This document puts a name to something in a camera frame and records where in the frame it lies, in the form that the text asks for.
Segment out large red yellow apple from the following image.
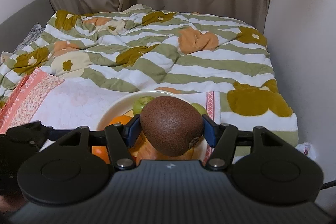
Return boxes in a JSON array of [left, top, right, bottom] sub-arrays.
[[129, 132, 206, 164]]

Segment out large green apple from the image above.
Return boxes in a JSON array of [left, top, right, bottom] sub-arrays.
[[191, 103, 208, 115]]

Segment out small green apple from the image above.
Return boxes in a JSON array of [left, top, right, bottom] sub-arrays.
[[132, 96, 154, 115]]

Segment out brown kiwi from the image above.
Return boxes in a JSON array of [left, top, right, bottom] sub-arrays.
[[140, 96, 203, 157]]

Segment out large orange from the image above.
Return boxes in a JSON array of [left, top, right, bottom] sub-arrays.
[[108, 115, 132, 125]]

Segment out cream duck bowl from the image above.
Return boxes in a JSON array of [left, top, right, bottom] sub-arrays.
[[97, 90, 214, 163]]

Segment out pink floral towel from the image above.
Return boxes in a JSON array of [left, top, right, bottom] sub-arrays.
[[0, 68, 222, 162]]

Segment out white plastic bag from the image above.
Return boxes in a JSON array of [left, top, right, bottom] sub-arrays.
[[295, 142, 316, 160]]

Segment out green striped floral blanket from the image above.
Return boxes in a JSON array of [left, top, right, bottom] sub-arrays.
[[1, 5, 298, 145]]

